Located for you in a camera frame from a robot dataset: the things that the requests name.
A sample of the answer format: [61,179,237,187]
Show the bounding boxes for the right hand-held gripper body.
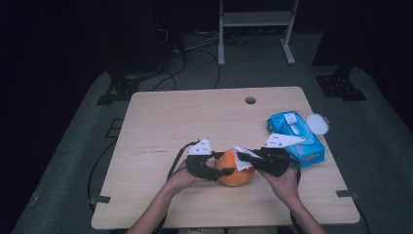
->
[257,133,307,178]

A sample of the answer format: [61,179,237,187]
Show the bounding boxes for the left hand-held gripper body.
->
[185,137,222,182]

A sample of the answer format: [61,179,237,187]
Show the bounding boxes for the white wet wipe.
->
[232,145,264,173]

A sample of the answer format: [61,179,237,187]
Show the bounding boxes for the orange plush toy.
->
[213,148,256,188]

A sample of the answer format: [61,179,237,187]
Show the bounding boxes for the blue wet wipe pack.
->
[266,110,326,170]

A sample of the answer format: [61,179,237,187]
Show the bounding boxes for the person's right hand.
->
[258,165,302,207]

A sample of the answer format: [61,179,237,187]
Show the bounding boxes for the white oval pack lid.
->
[306,112,330,136]

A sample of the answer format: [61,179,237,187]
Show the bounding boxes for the grey tape strip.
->
[335,189,359,199]
[90,194,112,205]

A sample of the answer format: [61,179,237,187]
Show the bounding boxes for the black stand base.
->
[96,76,141,106]
[315,64,368,101]

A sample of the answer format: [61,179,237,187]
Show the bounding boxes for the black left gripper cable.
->
[166,139,202,181]

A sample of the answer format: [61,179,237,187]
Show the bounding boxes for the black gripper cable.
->
[286,152,304,183]
[166,139,202,181]

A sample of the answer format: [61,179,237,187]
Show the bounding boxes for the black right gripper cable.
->
[286,152,304,183]

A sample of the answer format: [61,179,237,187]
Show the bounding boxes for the black floor cable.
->
[194,48,222,90]
[87,139,118,204]
[152,55,189,93]

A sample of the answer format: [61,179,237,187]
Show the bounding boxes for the white floor cables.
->
[184,31,222,53]

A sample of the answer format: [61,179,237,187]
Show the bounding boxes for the white metal stand frame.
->
[217,0,300,67]

